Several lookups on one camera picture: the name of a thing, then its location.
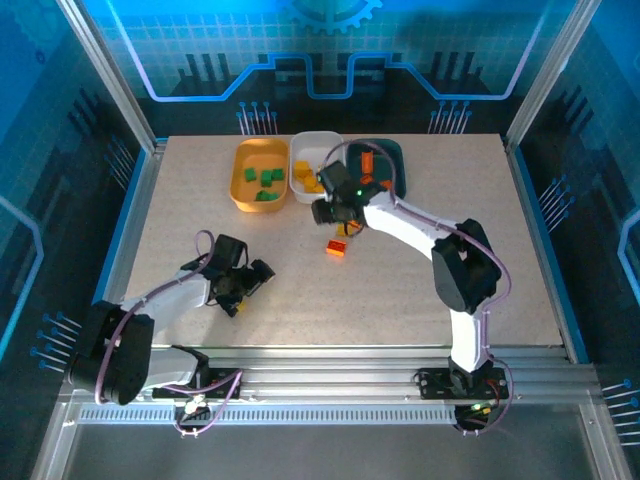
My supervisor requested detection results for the teal plastic container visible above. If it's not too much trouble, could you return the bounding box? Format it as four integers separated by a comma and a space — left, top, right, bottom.
345, 138, 406, 197

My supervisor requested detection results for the white plastic container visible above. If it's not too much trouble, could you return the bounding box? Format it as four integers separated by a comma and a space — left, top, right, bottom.
288, 130, 346, 205

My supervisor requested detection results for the yellow plastic container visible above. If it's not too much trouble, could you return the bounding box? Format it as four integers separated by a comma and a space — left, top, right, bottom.
228, 137, 290, 214

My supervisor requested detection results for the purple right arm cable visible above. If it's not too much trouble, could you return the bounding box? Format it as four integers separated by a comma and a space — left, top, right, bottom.
322, 140, 515, 436

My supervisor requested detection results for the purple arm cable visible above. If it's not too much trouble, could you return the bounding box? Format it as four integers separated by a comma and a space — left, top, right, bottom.
94, 229, 245, 439
322, 140, 515, 436

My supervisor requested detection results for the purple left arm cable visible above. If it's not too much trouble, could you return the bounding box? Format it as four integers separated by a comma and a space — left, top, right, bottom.
94, 229, 245, 439

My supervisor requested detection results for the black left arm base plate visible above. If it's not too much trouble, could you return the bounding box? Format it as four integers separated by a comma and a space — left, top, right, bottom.
152, 367, 242, 401

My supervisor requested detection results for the aluminium side rail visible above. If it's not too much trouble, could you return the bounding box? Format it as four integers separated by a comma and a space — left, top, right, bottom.
502, 137, 594, 364
74, 139, 169, 364

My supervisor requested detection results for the aluminium cross rail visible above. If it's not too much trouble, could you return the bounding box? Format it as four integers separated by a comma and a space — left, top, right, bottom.
64, 344, 599, 407

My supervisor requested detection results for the grey slotted cable duct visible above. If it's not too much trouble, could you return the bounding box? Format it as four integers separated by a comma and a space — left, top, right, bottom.
78, 405, 459, 425

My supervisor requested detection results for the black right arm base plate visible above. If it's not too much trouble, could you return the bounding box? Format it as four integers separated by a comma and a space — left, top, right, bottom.
417, 367, 510, 401

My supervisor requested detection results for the aluminium lower frame rail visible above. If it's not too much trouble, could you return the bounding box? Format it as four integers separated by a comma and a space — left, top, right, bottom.
29, 399, 81, 480
579, 399, 634, 480

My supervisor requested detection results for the aluminium frame post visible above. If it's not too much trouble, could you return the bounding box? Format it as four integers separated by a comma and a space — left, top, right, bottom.
503, 0, 604, 149
55, 0, 159, 154

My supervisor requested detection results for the black round cable port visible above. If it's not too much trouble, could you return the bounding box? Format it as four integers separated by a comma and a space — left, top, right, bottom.
454, 402, 501, 436

